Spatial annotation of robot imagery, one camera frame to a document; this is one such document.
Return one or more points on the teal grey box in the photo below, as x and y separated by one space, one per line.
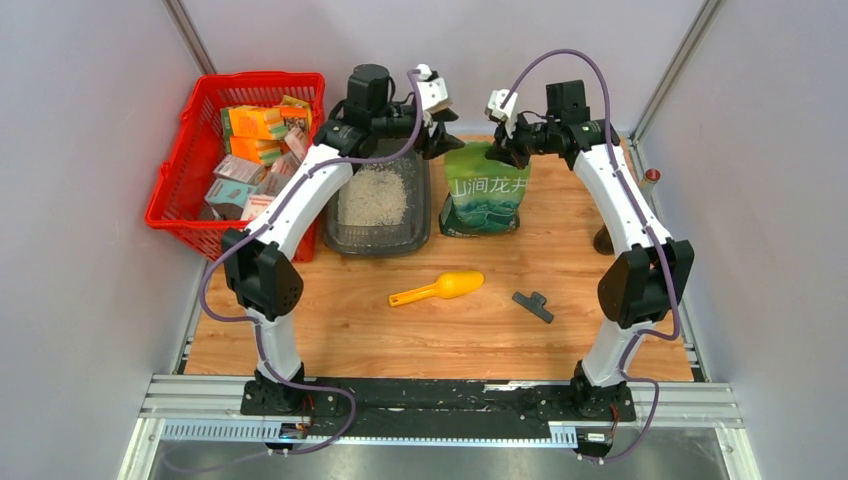
227 198

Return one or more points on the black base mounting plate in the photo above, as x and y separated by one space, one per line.
434 408

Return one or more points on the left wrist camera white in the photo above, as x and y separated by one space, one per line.
432 90

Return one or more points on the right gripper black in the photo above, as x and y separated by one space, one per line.
502 139

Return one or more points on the pink grey box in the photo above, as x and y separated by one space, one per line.
240 170

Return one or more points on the yellow plastic scoop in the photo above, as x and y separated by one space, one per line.
448 285

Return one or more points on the orange sponge pack upper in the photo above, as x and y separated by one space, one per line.
263 123

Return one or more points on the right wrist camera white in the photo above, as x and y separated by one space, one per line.
501 107

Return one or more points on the black bag clip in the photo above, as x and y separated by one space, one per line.
535 303

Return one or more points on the orange sponge pack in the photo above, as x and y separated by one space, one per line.
260 151
263 123

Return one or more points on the red plastic shopping basket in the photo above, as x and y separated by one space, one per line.
177 203

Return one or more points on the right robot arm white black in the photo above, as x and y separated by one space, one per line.
650 270

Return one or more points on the green litter bag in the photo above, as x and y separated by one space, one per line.
484 195

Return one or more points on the yellow patterned packet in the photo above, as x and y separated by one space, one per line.
296 113

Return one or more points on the grey litter box tray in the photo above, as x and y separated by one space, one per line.
383 211

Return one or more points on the orange sponge pack lower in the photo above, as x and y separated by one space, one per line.
260 151

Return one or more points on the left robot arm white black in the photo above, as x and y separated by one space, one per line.
367 127

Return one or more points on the white pink sponge box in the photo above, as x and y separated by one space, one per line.
255 205

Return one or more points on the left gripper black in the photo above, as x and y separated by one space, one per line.
443 142

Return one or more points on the aluminium frame rail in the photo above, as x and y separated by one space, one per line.
192 427

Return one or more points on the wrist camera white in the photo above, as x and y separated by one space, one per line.
432 90
501 107

